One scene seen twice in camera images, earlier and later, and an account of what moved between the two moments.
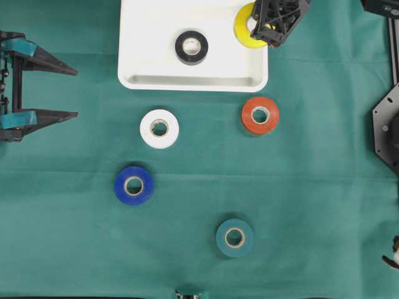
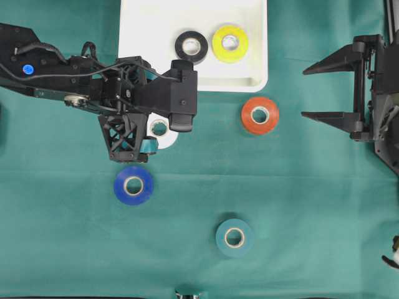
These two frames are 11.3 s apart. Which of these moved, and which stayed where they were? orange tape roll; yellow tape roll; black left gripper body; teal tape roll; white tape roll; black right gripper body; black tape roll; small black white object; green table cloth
Moved: yellow tape roll; black right gripper body; black left gripper body
Stayed: green table cloth; black tape roll; small black white object; orange tape roll; white tape roll; teal tape roll
